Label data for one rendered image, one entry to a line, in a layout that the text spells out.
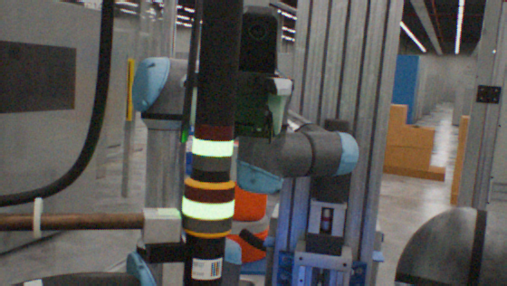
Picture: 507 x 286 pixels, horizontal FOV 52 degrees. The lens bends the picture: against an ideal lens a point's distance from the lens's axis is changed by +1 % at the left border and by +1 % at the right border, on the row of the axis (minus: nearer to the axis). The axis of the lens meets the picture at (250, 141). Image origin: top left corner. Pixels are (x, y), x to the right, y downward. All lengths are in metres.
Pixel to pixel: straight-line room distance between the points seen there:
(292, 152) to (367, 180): 0.55
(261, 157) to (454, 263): 0.31
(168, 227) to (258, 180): 0.37
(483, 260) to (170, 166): 0.63
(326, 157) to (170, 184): 0.40
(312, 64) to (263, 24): 0.68
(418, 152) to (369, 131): 8.40
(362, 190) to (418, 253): 0.52
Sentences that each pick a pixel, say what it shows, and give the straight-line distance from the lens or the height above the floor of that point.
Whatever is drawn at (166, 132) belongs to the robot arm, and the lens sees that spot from 1.11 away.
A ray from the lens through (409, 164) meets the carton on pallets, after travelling 9.72.
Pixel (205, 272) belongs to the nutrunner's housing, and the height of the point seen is 1.50.
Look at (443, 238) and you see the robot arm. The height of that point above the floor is 1.46.
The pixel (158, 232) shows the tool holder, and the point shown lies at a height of 1.54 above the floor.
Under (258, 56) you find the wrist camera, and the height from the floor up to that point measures 1.69.
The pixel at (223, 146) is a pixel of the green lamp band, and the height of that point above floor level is 1.61.
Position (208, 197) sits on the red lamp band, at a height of 1.57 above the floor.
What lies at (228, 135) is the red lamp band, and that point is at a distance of 0.43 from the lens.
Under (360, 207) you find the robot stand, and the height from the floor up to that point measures 1.35.
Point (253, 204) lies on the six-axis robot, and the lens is 4.41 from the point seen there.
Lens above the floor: 1.68
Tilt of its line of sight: 8 degrees down
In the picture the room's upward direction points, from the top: 5 degrees clockwise
